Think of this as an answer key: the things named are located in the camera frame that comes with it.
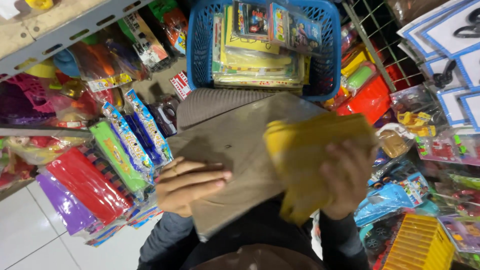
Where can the person's right hand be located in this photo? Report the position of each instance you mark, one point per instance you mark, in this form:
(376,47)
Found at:
(347,180)

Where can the person's left hand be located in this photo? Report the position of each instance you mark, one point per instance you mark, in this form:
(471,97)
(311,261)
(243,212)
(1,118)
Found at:
(176,191)

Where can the person's right fingers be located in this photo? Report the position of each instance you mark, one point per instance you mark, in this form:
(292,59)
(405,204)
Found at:
(348,157)

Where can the yellow cloth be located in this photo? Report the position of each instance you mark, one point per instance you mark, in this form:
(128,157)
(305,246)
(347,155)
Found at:
(307,150)

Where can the brown cardboard sheet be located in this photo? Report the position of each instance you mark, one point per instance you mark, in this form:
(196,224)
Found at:
(240,150)

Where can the brown toy packet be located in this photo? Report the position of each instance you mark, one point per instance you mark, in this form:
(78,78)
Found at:
(392,143)

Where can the blue car toy packet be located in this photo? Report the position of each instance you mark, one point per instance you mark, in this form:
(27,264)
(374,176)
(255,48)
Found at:
(390,198)

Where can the orange red toy packet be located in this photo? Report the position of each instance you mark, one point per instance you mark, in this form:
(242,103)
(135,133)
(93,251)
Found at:
(369,99)

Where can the yellow excavator toy packet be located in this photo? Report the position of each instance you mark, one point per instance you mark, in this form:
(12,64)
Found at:
(416,116)

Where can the green roller toy packet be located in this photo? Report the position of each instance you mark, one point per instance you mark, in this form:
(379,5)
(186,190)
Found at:
(360,77)

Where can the red car toy packet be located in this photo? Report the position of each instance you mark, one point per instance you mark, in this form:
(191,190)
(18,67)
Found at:
(444,150)

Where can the yellow plastic toy crate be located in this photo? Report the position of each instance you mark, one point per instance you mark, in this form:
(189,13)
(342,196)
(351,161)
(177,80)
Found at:
(420,243)

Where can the person's dark top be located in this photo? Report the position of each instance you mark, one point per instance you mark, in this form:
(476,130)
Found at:
(258,225)

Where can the blue picture card packet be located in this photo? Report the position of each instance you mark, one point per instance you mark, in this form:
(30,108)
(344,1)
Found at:
(305,35)

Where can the stack of yellow flat packets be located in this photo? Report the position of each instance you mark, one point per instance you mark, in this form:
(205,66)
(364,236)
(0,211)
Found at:
(255,67)

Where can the purple card toy packet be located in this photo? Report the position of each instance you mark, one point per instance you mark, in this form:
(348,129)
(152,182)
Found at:
(461,232)

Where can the person's brown garment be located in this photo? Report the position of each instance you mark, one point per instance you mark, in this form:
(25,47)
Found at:
(258,260)

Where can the grey ribbed fabric item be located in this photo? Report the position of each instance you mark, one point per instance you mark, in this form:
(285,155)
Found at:
(210,107)

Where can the colourful narrow card packet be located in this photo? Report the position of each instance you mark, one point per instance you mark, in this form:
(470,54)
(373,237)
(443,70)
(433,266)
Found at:
(278,24)

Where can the row of white blue-bordered cards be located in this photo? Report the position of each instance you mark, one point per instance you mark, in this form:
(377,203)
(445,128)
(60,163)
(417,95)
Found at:
(450,41)

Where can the dark picture card packet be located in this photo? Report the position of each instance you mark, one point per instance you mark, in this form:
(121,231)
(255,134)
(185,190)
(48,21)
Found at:
(251,20)

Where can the red white striped packet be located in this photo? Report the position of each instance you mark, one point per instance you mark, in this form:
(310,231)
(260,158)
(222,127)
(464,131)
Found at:
(181,85)

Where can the blue plastic basket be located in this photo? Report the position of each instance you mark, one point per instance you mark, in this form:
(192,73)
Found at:
(198,45)

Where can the blue truck toy packet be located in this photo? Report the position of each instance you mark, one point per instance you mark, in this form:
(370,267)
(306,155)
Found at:
(125,135)
(148,120)

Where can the labelled black toy packet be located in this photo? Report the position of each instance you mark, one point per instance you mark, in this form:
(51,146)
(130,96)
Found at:
(148,41)

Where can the clear bag of orange toys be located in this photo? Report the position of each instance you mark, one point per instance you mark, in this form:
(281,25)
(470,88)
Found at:
(101,62)

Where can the grey metal shelf rack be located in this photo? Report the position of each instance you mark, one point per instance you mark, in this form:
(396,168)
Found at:
(56,33)

